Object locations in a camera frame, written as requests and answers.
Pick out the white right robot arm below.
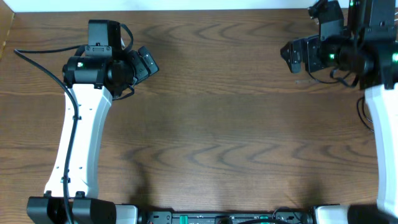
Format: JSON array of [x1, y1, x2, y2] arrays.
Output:
[[280, 0, 397, 223]]

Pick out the black left camera cable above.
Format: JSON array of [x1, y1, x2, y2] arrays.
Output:
[[13, 45, 85, 224]]

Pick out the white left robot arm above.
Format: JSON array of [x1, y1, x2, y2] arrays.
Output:
[[27, 20, 159, 223]]

